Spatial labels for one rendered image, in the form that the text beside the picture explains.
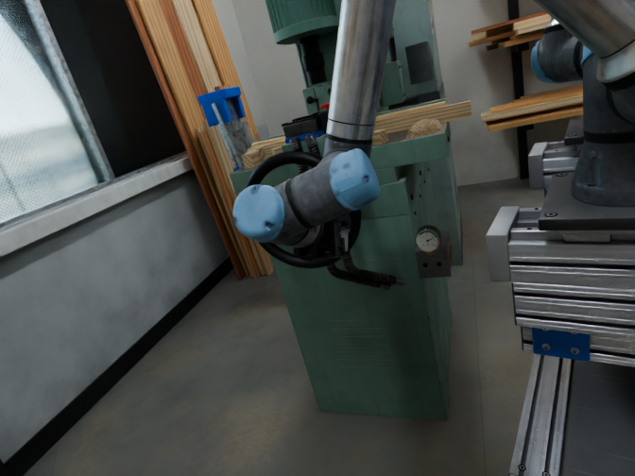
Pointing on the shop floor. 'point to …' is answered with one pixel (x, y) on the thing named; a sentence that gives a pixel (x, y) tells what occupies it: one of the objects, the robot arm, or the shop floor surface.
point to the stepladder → (228, 98)
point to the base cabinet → (375, 323)
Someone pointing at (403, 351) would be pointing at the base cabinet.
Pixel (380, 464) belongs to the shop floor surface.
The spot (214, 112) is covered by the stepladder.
